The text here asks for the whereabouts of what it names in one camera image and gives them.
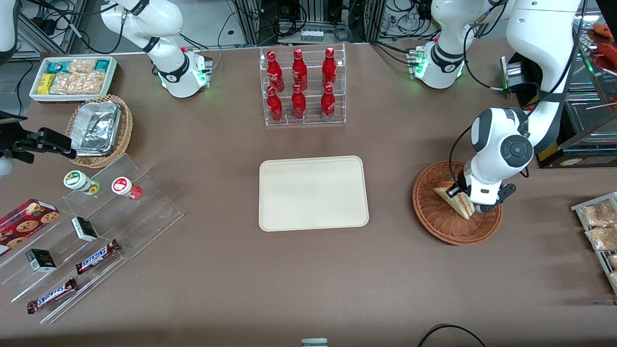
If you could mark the teal snack pack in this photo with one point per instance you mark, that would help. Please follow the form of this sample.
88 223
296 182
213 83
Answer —
58 67
102 65

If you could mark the small black box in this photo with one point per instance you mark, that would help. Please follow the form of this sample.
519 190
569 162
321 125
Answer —
85 229
41 260

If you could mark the black hot food display machine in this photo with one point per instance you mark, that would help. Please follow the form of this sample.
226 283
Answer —
588 140

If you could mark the triangular sandwich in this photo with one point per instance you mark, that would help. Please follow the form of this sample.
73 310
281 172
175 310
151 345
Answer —
462 207

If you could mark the beige plastic tray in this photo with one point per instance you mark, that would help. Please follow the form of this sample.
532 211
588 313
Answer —
313 193

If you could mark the white rectangular snack bin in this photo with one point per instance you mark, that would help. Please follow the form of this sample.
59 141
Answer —
33 94

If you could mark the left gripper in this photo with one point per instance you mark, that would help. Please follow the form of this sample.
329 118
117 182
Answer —
461 186

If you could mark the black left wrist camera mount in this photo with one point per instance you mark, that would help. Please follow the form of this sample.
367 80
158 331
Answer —
507 193

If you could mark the grey device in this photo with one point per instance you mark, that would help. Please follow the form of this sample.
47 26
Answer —
314 342

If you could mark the aluminium foil container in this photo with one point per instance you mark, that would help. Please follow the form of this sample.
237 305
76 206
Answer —
96 127

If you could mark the red plaid cookie box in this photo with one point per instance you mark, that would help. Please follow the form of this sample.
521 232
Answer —
24 224

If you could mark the clear rice cracker bag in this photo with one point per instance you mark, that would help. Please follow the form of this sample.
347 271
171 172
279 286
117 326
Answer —
82 65
90 83
62 84

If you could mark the clear acrylic bottle rack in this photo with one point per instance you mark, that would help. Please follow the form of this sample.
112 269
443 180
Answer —
311 72

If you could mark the light wicker basket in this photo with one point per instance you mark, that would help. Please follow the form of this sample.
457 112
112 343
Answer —
124 130

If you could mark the clear acrylic stepped display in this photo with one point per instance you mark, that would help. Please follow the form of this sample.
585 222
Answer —
149 217

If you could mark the red cola bottle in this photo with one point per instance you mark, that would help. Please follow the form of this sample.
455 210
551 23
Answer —
274 106
329 67
274 70
299 70
328 103
299 103

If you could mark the Snickers chocolate bar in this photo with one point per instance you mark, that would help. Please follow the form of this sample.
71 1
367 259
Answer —
52 295
96 257

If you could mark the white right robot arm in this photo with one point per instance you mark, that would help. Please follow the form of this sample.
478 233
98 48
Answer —
154 24

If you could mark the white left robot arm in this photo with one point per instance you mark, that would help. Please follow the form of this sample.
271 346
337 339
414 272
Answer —
501 144

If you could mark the round brown wicker basket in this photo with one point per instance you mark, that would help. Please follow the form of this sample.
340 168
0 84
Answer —
436 221

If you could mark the clear bagged pastry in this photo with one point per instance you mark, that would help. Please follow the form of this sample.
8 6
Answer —
614 278
597 214
613 261
602 238

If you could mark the green lid cup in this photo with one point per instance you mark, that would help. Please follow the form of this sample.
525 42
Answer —
76 180

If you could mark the red lid cup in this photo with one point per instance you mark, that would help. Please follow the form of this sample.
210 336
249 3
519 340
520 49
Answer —
123 186

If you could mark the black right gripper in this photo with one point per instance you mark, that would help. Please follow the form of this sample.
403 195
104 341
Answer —
30 142

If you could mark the white power strip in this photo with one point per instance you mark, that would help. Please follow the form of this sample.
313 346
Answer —
312 35

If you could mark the yellow snack pack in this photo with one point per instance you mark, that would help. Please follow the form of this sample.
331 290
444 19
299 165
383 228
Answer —
45 84

